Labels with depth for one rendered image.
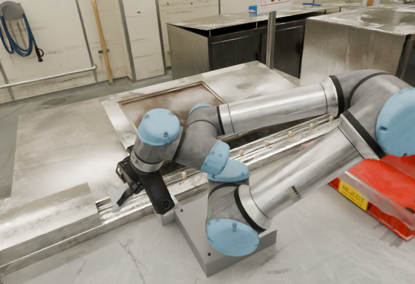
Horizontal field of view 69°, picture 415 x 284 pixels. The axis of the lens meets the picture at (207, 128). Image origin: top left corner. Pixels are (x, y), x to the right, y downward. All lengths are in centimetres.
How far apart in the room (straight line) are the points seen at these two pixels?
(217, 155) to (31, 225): 69
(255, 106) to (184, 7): 447
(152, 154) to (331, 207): 75
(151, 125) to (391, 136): 43
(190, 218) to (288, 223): 33
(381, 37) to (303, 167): 96
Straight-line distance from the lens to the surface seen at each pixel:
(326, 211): 116
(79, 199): 113
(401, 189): 134
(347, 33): 161
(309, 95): 73
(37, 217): 113
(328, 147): 65
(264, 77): 190
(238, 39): 319
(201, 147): 61
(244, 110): 71
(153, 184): 74
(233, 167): 83
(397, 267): 108
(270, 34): 223
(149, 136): 58
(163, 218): 107
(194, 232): 98
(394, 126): 62
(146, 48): 464
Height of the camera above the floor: 161
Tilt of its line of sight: 29 degrees down
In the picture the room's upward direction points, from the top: 3 degrees counter-clockwise
